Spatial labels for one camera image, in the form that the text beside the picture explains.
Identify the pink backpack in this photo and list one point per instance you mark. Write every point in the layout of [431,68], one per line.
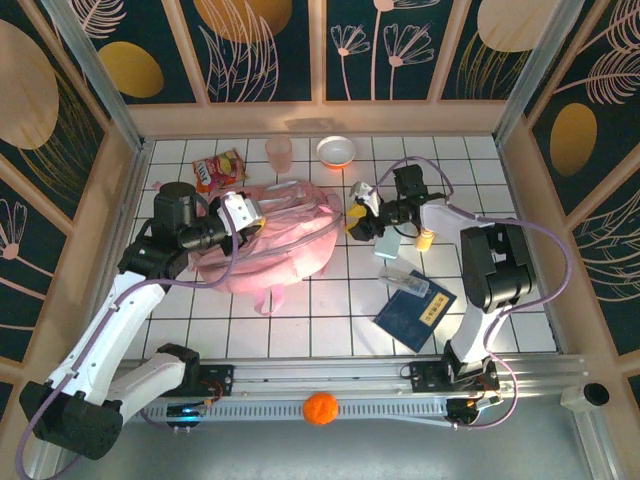
[290,235]

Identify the yellow glue bottle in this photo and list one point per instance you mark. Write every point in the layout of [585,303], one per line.
[424,241]

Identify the light blue case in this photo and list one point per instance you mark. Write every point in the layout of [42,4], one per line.
[387,248]

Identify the clear pen pouch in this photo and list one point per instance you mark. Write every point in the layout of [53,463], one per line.
[405,282]

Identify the blue notebook yellow label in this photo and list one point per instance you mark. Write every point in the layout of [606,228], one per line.
[410,320]

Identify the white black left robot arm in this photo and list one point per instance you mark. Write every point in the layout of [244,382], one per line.
[125,310]

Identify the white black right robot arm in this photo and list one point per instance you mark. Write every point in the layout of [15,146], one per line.
[500,270]

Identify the red snack packet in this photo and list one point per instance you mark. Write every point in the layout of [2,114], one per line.
[220,170]

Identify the white orange bowl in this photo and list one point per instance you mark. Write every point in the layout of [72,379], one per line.
[336,150]

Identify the pink plastic cup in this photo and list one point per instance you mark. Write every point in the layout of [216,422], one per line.
[279,155]

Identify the black electronics board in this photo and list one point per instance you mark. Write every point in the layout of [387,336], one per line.
[470,410]
[186,414]

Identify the orange ball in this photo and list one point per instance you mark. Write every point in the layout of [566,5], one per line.
[320,409]

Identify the white block black knob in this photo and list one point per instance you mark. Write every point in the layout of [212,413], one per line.
[595,395]

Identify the aluminium side rail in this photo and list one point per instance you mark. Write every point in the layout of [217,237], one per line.
[515,175]

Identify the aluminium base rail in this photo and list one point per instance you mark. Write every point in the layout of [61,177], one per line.
[325,375]

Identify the aluminium corner post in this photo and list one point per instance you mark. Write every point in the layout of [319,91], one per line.
[91,65]
[537,65]

